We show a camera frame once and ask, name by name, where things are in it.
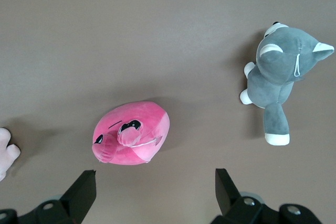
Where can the round pink plush toy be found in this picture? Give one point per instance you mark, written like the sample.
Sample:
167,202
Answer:
141,113

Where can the grey white husky plush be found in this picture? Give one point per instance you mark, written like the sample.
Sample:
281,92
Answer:
275,77

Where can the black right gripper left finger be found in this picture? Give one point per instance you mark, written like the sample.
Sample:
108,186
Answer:
76,195

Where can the pale pink plush animal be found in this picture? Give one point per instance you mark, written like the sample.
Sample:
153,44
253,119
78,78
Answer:
5,150

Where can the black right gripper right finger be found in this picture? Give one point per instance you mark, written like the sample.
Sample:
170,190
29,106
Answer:
228,197

